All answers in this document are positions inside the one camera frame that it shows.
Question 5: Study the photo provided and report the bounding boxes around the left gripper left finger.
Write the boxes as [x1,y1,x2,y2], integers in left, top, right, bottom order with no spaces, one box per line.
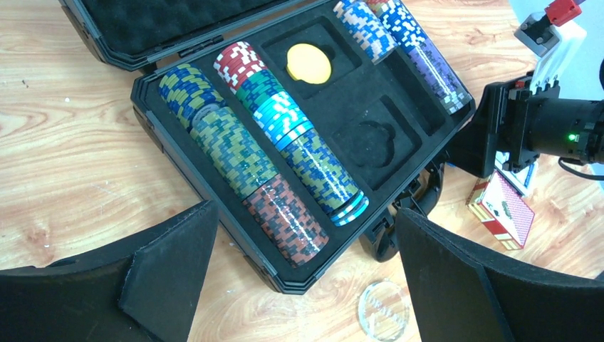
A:
[1,201,218,341]

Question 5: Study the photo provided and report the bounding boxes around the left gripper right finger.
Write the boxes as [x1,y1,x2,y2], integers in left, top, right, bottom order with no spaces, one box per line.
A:
[395,209,603,341]

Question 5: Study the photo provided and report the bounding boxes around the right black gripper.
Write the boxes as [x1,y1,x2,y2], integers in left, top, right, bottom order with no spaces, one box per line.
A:
[445,73,603,178]

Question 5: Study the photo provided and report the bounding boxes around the black poker set case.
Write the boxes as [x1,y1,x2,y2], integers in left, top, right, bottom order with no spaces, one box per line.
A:
[61,1,476,294]

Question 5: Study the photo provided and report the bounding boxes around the blue playing card box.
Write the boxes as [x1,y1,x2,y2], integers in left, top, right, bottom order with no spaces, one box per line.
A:
[494,151,538,197]

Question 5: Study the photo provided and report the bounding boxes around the blue white ten chip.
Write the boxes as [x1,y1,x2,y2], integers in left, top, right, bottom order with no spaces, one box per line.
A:
[330,190,370,227]

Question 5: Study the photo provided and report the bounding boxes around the clear acrylic dealer button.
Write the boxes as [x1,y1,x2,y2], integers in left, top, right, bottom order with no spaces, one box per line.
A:
[357,279,410,342]

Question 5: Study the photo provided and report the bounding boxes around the red playing card box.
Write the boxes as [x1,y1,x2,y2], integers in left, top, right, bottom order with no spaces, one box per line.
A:
[467,171,535,250]

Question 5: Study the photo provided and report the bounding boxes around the blue purple chip stack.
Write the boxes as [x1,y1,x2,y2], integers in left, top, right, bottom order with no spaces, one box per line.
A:
[367,0,472,114]

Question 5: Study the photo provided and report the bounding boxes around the green chip stack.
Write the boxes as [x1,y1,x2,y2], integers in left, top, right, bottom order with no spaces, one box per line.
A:
[158,63,328,268]

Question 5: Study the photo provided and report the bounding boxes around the yellow dealer button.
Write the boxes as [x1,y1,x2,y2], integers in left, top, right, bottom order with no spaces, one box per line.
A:
[286,43,332,85]

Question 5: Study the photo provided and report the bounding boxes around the red blue chip stack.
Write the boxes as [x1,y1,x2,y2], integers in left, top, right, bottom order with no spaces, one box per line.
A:
[214,41,361,218]

